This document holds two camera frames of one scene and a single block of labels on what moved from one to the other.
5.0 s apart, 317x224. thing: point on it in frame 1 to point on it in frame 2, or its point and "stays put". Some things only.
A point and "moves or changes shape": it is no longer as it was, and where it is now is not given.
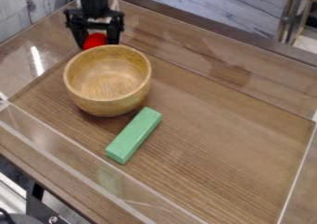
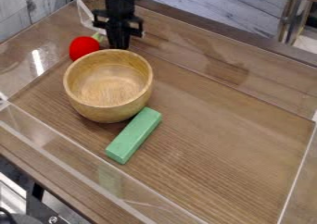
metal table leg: (292, 19) stays put
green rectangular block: (125, 143) stays put
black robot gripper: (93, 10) to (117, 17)
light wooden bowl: (107, 79) moves or changes shape
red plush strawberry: (93, 40) moves or changes shape
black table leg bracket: (36, 208) stays put
